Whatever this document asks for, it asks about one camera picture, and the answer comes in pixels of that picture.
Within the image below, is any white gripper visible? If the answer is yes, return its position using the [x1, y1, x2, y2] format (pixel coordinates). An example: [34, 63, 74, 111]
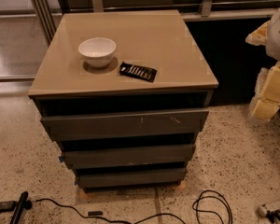
[245, 21, 280, 120]

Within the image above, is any grey bottom drawer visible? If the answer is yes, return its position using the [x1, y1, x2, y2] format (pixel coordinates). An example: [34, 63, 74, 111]
[77, 168, 187, 189]

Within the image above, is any grey drawer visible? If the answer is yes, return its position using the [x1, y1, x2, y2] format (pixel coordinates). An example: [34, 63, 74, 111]
[41, 108, 208, 141]
[63, 144, 196, 169]
[77, 168, 187, 189]

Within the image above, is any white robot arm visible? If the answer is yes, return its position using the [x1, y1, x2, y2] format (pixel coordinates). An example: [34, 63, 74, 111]
[245, 8, 280, 120]

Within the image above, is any grey top drawer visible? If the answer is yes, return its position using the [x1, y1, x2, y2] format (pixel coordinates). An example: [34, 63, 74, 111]
[41, 108, 208, 141]

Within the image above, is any grey middle drawer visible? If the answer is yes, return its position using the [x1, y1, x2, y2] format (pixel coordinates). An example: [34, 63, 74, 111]
[63, 144, 196, 169]

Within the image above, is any grey three-drawer cabinet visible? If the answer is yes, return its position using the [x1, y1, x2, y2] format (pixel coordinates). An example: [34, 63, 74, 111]
[29, 10, 217, 180]

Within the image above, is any black snack packet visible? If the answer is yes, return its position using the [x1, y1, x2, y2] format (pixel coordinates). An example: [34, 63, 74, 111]
[119, 62, 157, 82]

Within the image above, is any white power strip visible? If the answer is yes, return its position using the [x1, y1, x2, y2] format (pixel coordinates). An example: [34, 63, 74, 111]
[258, 200, 280, 217]

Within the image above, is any white ceramic bowl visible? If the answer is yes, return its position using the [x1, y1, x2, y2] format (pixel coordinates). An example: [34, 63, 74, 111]
[78, 37, 117, 68]

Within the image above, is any black stick device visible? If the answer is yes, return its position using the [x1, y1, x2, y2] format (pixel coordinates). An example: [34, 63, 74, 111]
[9, 191, 33, 224]

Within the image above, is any black power adapter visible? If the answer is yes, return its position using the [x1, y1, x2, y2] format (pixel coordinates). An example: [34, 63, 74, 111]
[0, 201, 17, 213]

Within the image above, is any black coiled cable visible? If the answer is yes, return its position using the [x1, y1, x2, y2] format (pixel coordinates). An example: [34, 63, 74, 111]
[191, 189, 234, 224]

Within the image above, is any black floor cable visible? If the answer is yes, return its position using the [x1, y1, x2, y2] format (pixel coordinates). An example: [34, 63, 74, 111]
[35, 198, 187, 224]

